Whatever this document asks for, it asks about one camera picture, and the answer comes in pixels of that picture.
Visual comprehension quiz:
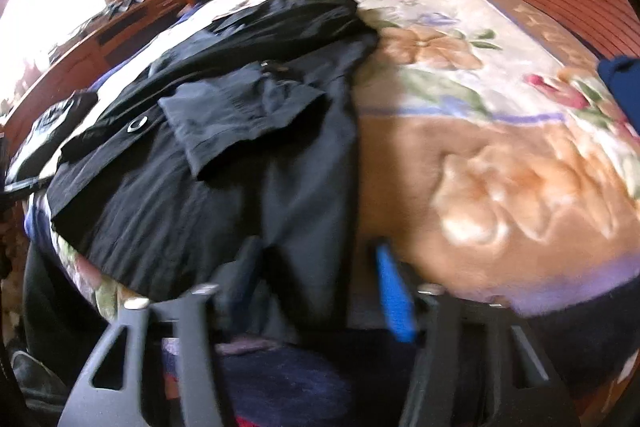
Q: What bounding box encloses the floral blanket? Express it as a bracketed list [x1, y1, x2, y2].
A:
[25, 0, 640, 358]

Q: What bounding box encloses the black double-breasted coat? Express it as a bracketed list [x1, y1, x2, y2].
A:
[47, 0, 381, 338]

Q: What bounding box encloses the long wooden desk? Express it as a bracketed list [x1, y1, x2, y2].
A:
[0, 0, 186, 142]

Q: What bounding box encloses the person's dark trouser leg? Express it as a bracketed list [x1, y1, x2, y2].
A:
[22, 242, 121, 358]

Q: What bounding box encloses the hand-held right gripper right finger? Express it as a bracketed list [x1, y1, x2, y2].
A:
[375, 243, 583, 427]

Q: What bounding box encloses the blue cloth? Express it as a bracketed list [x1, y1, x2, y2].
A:
[597, 56, 640, 128]

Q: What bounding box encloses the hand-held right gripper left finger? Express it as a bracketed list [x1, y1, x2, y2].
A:
[67, 237, 263, 427]

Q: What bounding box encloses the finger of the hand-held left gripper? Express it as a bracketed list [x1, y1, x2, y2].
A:
[35, 94, 98, 148]

